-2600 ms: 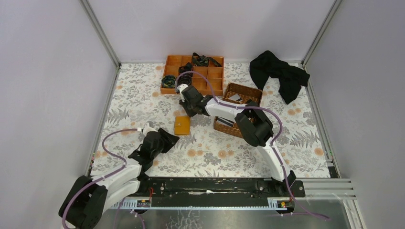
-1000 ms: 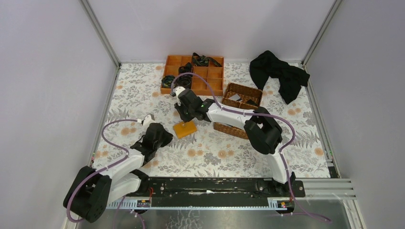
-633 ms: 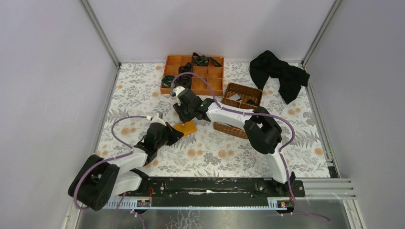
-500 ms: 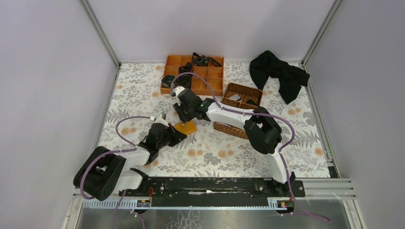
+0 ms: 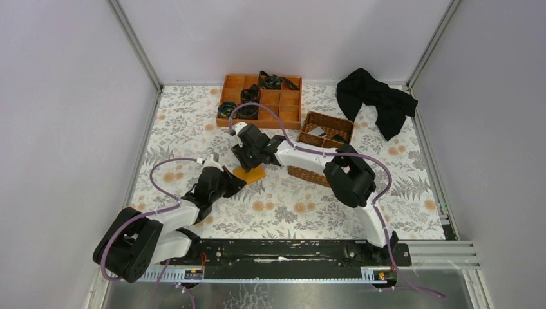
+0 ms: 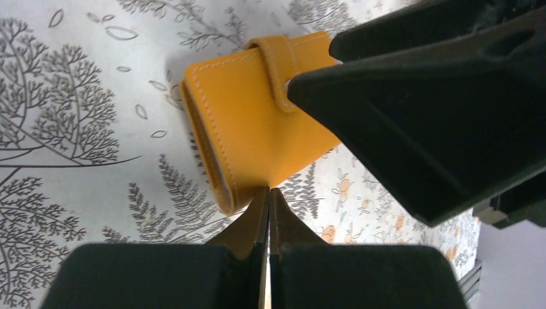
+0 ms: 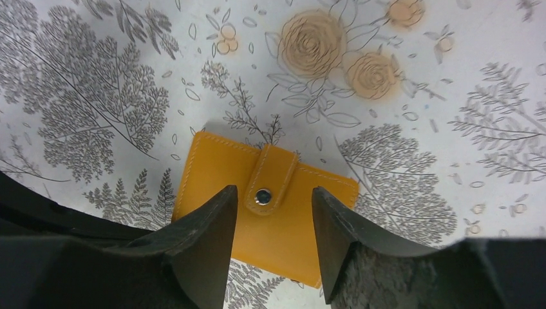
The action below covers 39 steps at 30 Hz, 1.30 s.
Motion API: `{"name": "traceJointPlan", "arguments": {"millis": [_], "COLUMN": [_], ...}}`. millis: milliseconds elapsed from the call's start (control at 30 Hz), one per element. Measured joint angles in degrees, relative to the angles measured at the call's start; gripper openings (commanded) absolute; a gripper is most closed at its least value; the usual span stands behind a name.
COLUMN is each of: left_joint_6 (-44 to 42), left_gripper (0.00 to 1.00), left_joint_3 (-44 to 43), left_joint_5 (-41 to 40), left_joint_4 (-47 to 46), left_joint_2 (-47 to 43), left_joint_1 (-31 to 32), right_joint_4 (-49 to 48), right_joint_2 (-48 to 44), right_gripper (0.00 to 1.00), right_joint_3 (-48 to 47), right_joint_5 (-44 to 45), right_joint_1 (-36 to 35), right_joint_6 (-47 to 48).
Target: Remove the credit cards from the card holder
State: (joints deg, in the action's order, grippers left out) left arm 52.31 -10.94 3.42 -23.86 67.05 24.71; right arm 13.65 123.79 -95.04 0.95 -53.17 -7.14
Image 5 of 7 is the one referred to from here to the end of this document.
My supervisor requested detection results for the rolled black belt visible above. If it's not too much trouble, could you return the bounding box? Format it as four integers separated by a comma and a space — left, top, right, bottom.
237, 102, 259, 120
240, 84, 261, 104

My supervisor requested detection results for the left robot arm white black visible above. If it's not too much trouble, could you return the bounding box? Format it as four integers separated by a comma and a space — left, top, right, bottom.
92, 166, 247, 283

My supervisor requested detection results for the rolled black belt upper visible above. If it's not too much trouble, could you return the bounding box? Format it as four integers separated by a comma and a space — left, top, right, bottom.
240, 84, 261, 104

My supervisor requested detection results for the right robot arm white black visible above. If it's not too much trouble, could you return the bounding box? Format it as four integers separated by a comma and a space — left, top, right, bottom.
229, 122, 398, 248

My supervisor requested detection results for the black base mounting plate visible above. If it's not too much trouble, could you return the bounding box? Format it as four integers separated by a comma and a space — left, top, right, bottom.
170, 239, 412, 280

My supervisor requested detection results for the orange wooden divided tray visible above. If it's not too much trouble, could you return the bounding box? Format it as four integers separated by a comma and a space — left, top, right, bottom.
216, 74, 303, 130

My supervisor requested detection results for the brown wicker basket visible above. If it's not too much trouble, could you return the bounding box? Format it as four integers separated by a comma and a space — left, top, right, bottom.
287, 111, 354, 187

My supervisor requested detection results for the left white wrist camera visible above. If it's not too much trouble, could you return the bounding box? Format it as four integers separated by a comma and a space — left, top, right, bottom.
196, 153, 223, 170

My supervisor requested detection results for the black card in basket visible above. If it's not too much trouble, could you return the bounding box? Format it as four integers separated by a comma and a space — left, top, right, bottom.
332, 134, 348, 144

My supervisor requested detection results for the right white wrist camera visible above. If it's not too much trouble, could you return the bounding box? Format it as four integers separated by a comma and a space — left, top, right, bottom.
229, 122, 247, 136

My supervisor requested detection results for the floral patterned table mat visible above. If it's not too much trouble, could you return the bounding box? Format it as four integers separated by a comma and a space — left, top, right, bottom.
130, 86, 444, 240

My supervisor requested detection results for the loose dark belt top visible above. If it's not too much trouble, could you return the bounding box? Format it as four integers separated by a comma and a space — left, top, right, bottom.
258, 71, 299, 91

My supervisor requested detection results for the rolled dark belt left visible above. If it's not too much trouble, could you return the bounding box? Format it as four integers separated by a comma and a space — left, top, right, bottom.
217, 101, 238, 119

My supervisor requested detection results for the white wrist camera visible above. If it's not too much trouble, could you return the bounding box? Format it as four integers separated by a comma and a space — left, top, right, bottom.
196, 153, 223, 170
229, 122, 247, 136

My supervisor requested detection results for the rolled black belt middle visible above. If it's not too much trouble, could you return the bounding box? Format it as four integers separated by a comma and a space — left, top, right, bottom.
237, 102, 259, 120

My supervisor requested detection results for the silver card in basket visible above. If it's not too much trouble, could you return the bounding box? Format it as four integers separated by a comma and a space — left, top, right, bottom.
308, 126, 327, 138

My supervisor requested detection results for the black crumpled cloth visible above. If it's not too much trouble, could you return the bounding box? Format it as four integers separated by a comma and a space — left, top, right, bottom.
336, 68, 418, 141

